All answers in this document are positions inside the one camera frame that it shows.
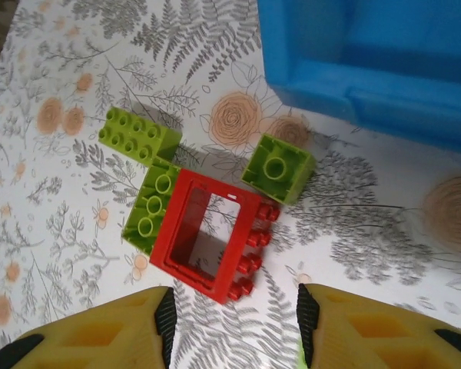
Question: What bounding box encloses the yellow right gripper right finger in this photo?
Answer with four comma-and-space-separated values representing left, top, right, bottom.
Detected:
296, 283, 461, 369

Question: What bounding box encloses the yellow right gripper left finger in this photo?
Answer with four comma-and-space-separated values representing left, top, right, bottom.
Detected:
0, 286, 177, 369

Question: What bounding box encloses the red lego window frame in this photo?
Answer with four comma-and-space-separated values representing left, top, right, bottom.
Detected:
148, 168, 281, 307

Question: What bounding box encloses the green two-by-two lego brick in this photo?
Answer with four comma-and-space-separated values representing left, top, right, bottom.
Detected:
240, 132, 317, 204

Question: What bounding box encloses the green two-by-four lego brick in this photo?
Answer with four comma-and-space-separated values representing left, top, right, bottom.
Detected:
98, 106, 184, 167
121, 156, 184, 257

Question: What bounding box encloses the floral patterned table cover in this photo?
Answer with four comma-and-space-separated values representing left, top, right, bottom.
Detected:
0, 0, 461, 369

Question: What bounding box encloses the blue plastic bin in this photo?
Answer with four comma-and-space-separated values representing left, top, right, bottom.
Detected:
256, 0, 461, 157

